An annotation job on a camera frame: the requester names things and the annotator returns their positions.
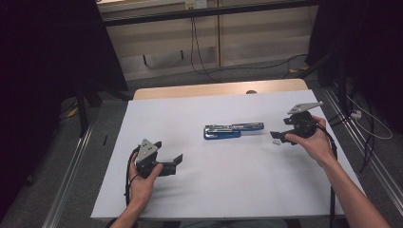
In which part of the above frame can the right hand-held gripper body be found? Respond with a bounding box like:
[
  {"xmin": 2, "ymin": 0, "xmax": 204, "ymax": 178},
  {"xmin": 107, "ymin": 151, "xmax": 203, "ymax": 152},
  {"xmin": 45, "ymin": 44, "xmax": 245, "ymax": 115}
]
[{"xmin": 283, "ymin": 101, "xmax": 324, "ymax": 139}]

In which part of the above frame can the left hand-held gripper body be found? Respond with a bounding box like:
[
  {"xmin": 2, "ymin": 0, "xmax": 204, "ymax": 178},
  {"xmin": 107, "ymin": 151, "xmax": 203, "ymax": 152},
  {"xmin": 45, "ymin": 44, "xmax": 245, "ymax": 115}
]
[{"xmin": 135, "ymin": 138, "xmax": 160, "ymax": 180}]

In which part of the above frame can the blue stapler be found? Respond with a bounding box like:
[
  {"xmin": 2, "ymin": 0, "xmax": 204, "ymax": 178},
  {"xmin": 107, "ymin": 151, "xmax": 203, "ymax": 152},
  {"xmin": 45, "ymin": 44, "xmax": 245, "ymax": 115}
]
[{"xmin": 203, "ymin": 122, "xmax": 265, "ymax": 141}]

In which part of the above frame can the person's right hand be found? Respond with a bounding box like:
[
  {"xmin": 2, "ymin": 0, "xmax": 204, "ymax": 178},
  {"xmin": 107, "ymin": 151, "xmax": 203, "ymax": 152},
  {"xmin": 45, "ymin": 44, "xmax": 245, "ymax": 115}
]
[{"xmin": 284, "ymin": 115, "xmax": 338, "ymax": 168}]

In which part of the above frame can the person's left hand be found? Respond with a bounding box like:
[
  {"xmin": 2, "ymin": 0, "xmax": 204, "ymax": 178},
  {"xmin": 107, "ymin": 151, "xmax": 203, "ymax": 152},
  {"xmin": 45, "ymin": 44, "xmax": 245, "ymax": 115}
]
[{"xmin": 128, "ymin": 160, "xmax": 164, "ymax": 209}]

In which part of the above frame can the black stand leg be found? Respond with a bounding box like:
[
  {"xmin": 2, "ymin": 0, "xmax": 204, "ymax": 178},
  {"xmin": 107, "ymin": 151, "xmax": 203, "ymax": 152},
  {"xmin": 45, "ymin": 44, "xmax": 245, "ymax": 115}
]
[{"xmin": 75, "ymin": 80, "xmax": 134, "ymax": 138}]

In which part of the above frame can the beige low cabinet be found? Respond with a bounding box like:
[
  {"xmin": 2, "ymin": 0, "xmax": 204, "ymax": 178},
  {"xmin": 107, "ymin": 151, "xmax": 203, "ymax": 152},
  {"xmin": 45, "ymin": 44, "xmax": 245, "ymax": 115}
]
[{"xmin": 96, "ymin": 0, "xmax": 319, "ymax": 82}]

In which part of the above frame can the black curtain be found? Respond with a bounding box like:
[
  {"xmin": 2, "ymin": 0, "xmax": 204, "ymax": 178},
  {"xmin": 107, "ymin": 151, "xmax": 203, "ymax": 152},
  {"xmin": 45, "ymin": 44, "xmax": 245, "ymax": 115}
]
[
  {"xmin": 306, "ymin": 0, "xmax": 403, "ymax": 136},
  {"xmin": 0, "ymin": 0, "xmax": 129, "ymax": 219}
]

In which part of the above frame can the black metal bar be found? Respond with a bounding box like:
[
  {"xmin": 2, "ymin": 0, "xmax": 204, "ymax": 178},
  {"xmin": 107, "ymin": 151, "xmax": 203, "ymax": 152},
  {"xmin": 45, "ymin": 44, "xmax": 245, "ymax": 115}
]
[{"xmin": 103, "ymin": 0, "xmax": 319, "ymax": 28}]

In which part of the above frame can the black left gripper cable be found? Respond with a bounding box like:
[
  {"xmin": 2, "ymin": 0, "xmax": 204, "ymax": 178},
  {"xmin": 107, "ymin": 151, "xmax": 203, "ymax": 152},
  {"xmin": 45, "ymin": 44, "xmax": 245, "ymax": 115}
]
[{"xmin": 125, "ymin": 146, "xmax": 141, "ymax": 207}]

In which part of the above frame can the black floor cable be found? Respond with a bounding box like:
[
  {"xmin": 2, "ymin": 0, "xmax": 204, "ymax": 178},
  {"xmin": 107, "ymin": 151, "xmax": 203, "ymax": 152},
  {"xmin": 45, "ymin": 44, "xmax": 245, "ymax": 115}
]
[{"xmin": 218, "ymin": 52, "xmax": 309, "ymax": 80}]

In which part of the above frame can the bundle of black cables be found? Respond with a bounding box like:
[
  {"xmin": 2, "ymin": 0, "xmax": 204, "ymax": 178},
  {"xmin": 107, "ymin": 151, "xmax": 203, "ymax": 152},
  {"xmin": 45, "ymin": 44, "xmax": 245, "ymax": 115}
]
[{"xmin": 327, "ymin": 79, "xmax": 377, "ymax": 175}]

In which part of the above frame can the white cable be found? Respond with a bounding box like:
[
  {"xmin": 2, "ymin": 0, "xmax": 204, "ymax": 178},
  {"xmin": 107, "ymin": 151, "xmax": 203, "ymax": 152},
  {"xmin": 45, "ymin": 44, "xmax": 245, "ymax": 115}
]
[{"xmin": 346, "ymin": 94, "xmax": 394, "ymax": 141}]

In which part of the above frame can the black hanging cable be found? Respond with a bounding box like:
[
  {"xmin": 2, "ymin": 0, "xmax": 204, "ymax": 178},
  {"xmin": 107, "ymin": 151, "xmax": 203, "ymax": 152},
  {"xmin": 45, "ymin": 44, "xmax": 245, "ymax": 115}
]
[{"xmin": 189, "ymin": 8, "xmax": 221, "ymax": 83}]

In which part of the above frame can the white wall socket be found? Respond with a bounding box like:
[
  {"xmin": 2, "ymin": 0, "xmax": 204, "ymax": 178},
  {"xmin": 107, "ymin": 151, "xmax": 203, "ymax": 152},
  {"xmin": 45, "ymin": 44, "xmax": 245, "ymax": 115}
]
[{"xmin": 184, "ymin": 0, "xmax": 208, "ymax": 10}]

